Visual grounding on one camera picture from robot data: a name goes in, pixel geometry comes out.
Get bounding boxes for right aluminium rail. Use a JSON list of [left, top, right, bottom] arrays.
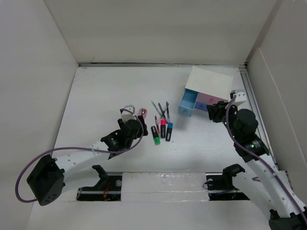
[[239, 67, 279, 169]]

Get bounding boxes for aluminium rail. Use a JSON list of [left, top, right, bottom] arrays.
[[78, 62, 248, 68], [239, 67, 279, 169]]

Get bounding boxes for light blue drawer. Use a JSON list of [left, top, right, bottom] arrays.
[[178, 89, 199, 117]]

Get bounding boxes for red pen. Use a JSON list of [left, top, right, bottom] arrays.
[[154, 115, 160, 136]]

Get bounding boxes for green highlighter marker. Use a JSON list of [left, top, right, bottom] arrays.
[[151, 126, 160, 145]]

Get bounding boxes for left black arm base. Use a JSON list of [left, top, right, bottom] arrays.
[[76, 165, 122, 202]]

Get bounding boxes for pink highlighter marker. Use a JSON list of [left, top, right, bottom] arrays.
[[160, 119, 166, 138]]

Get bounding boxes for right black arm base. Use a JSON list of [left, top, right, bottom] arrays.
[[203, 164, 249, 201]]

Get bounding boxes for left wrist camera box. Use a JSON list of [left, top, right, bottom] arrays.
[[120, 105, 136, 123]]

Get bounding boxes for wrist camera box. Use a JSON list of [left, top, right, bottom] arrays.
[[120, 105, 136, 123], [230, 90, 247, 106]]

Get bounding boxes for black gel pen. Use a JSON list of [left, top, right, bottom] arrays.
[[166, 101, 171, 123]]

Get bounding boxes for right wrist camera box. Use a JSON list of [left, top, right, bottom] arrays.
[[230, 90, 247, 106]]

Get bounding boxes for purple blue drawer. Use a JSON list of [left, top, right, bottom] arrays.
[[194, 101, 208, 112]]

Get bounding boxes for pink drawer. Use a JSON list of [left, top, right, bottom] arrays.
[[197, 92, 228, 105]]

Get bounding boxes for green clear pen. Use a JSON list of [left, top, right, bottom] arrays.
[[151, 100, 162, 117]]

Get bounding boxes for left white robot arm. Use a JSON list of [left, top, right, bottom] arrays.
[[26, 115, 148, 206]]

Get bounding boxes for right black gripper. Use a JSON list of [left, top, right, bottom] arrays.
[[206, 100, 241, 141]]

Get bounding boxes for back aluminium rail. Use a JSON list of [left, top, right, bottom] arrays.
[[78, 62, 248, 68]]

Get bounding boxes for blue highlighter marker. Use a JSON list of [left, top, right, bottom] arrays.
[[165, 122, 173, 142]]

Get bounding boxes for white drawer cabinet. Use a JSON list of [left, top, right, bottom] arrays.
[[185, 66, 233, 100]]

